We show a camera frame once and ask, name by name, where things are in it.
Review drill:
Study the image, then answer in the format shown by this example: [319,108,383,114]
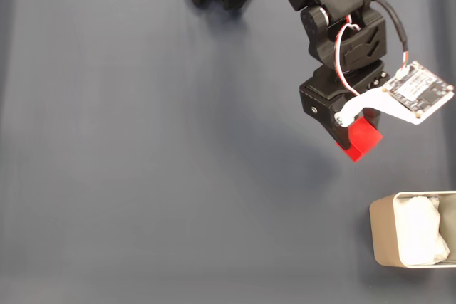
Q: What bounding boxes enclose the white crumpled cloth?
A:
[395,195,450,266]

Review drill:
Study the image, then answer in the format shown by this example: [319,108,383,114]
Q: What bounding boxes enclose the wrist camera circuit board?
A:
[383,61,455,120]

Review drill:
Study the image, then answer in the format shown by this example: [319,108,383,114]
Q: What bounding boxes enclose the red cube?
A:
[334,115,385,163]

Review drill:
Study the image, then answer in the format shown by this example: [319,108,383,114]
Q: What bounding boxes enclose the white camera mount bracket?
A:
[334,86,442,127]

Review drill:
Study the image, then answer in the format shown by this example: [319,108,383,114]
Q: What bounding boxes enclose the black camera cable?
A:
[254,0,410,56]

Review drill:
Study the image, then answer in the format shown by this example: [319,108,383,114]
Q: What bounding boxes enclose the beige rounded box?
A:
[368,190,456,269]

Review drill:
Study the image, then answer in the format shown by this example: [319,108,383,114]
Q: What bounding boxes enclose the red white servo wire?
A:
[334,22,363,98]

